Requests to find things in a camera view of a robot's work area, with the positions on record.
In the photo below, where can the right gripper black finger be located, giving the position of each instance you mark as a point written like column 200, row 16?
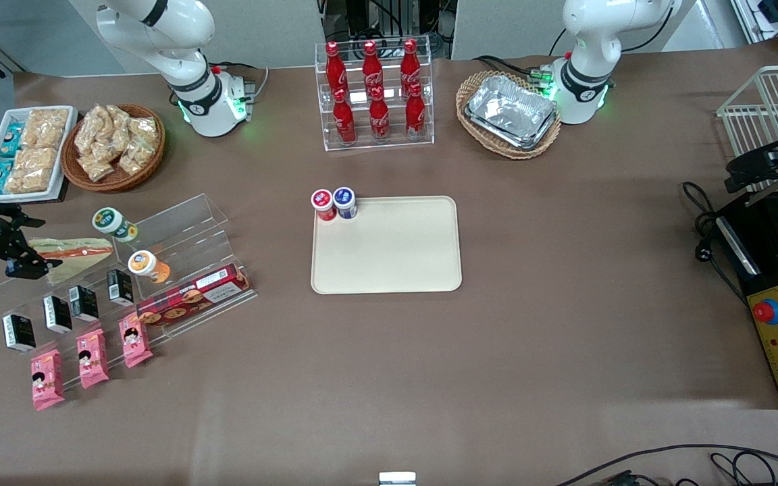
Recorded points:
column 28, row 268
column 17, row 217

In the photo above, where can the pink snack packet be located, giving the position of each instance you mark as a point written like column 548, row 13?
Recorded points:
column 48, row 381
column 136, row 343
column 92, row 359

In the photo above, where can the clear acrylic bottle rack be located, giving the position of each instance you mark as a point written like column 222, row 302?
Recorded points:
column 392, row 138

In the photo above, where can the light wicker basket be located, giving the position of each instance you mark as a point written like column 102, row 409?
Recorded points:
column 480, row 145

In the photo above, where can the orange lid white jar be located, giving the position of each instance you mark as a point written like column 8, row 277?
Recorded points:
column 147, row 265

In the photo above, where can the aluminium foil container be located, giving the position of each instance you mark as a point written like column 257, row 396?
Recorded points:
column 510, row 111

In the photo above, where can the tan rice cracker pack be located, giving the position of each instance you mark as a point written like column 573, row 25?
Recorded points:
column 48, row 128
column 31, row 170

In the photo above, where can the red cola bottle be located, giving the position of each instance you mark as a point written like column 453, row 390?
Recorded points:
column 410, row 64
column 379, row 120
column 333, row 67
column 371, row 66
column 415, row 116
column 344, row 121

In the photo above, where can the clear bag of tan snacks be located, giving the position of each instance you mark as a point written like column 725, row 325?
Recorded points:
column 96, row 167
column 90, row 131
column 144, row 129
column 136, row 156
column 115, row 145
column 115, row 118

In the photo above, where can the dark brown wicker basket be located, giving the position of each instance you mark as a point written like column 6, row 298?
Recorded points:
column 125, row 181

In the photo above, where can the green lid white jar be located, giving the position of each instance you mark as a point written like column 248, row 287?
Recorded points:
column 113, row 223

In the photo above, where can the beige plastic tray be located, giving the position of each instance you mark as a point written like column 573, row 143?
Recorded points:
column 389, row 250

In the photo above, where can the black tabletop sealing machine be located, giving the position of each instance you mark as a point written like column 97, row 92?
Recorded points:
column 777, row 283

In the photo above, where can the triangular sandwich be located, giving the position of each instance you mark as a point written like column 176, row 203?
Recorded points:
column 78, row 251

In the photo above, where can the small black drink carton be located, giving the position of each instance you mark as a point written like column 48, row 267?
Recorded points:
column 120, row 287
column 58, row 314
column 84, row 304
column 19, row 333

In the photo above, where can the small blue lid cup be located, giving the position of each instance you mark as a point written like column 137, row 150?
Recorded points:
column 345, row 201

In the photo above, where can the teal snack packet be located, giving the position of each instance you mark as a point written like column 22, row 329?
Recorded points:
column 3, row 175
column 11, row 138

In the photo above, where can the small red lid cup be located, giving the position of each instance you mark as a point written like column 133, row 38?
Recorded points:
column 323, row 202

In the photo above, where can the red cookie box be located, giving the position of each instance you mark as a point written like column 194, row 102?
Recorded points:
column 193, row 297

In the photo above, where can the clear acrylic stepped shelf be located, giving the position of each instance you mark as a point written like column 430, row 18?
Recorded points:
column 186, row 226

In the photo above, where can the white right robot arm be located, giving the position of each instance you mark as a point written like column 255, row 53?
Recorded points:
column 186, row 74

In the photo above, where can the white rectangular snack dish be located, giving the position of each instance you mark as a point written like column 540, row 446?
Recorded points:
column 65, row 162

